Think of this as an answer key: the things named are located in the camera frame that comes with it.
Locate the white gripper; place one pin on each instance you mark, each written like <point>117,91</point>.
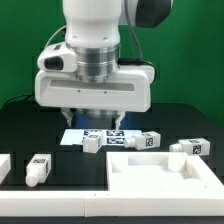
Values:
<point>126,90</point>

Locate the white square table top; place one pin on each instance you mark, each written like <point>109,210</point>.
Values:
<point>145,172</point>

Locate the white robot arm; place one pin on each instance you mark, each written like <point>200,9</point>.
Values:
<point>85,71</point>

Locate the white paper with tags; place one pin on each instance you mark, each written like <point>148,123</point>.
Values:
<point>110,137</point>

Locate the white obstacle fence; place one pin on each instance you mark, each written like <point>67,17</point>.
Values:
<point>108,203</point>

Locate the white block at left edge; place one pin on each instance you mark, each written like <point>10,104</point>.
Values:
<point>5,166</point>

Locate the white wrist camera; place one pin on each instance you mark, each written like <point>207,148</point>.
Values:
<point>59,58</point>

